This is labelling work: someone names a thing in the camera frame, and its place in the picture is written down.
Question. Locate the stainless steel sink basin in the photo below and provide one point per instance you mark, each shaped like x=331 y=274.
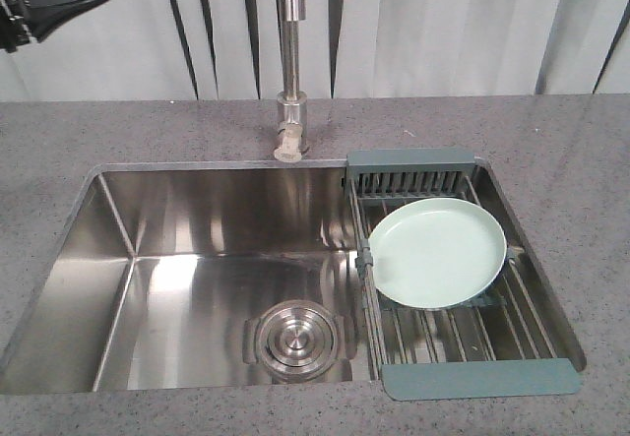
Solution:
x=162 y=265

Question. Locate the light green round plate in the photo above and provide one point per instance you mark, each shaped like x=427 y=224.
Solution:
x=436 y=253

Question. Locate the steel kitchen faucet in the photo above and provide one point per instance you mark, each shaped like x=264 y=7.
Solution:
x=292 y=101

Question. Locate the round steel sink drain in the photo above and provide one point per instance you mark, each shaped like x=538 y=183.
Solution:
x=301 y=341

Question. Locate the teal sink dry rack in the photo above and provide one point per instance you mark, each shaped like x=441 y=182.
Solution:
x=510 y=340

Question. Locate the white pleated curtain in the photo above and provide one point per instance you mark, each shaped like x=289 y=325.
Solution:
x=230 y=49

